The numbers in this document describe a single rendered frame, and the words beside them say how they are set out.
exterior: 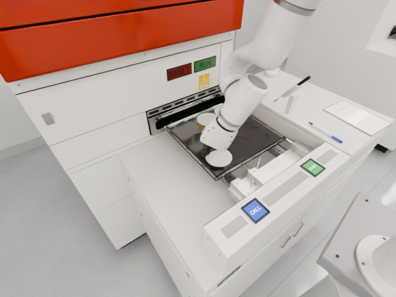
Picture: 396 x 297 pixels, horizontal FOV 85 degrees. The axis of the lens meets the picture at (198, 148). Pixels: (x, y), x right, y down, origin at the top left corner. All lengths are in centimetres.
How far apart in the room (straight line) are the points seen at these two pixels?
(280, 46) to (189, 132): 52
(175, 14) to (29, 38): 41
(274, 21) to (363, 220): 64
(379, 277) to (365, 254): 5
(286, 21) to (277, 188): 43
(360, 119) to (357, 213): 39
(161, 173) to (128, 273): 88
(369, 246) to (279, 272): 90
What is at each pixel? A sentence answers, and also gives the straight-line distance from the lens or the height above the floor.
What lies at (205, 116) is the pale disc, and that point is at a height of 90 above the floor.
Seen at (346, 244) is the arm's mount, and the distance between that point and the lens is 78.
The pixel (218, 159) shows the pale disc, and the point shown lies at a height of 90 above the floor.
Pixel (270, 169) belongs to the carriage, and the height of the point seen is 88.
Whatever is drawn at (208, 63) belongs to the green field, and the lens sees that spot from 101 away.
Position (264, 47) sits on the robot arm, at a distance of 54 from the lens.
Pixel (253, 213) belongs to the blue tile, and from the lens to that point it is 61.
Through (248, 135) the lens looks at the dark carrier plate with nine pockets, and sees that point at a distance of 93.
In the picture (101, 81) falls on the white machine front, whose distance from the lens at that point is 82.
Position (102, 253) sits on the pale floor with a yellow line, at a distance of 170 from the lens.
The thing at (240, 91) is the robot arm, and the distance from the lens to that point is 61.
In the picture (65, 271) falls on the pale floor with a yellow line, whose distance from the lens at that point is 175.
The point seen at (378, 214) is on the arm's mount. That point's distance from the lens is 91.
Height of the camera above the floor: 148
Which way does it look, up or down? 44 degrees down
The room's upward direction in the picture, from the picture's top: straight up
